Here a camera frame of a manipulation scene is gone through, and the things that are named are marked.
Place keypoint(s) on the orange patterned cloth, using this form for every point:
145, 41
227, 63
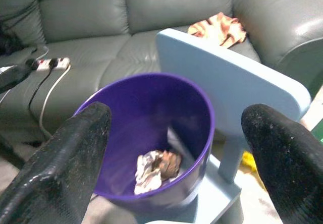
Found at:
219, 29

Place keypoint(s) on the light blue small table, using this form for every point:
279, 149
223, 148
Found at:
227, 82

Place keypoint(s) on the purple plastic rubbish bin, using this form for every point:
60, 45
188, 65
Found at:
151, 123

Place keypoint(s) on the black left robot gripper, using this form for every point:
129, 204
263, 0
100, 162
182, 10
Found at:
13, 75

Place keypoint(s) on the yellow object on floor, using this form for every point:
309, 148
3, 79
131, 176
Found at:
248, 162

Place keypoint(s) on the black fabric item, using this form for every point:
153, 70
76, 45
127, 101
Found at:
10, 42

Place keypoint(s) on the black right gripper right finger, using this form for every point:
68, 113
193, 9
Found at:
285, 158

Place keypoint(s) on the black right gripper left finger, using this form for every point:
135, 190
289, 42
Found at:
60, 163

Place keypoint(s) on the crumpled white paper trash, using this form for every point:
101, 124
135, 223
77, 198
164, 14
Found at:
147, 171

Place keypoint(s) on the grey leather sofa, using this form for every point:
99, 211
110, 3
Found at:
126, 32

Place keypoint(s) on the crumpled brown paper trash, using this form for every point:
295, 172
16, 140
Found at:
171, 164

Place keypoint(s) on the flat grey card trash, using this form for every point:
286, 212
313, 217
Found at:
180, 145

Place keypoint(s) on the white power strip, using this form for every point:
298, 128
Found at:
51, 63

